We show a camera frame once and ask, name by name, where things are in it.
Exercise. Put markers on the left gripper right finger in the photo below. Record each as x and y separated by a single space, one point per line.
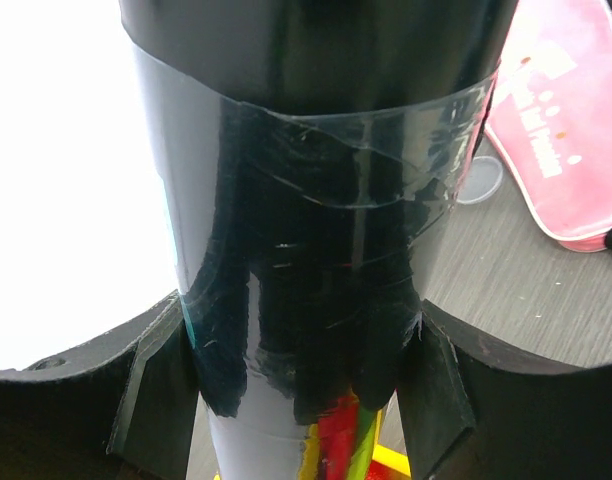
435 411

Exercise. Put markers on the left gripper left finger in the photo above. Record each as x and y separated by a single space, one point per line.
154 424

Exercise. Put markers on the clear tube lid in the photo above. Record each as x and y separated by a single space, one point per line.
482 180

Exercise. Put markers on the black shuttlecock tube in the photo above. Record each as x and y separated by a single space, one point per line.
310 153

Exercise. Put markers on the yellow plastic tray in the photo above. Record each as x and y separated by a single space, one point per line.
391 462

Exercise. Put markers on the pink racket bag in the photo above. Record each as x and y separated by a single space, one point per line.
551 118

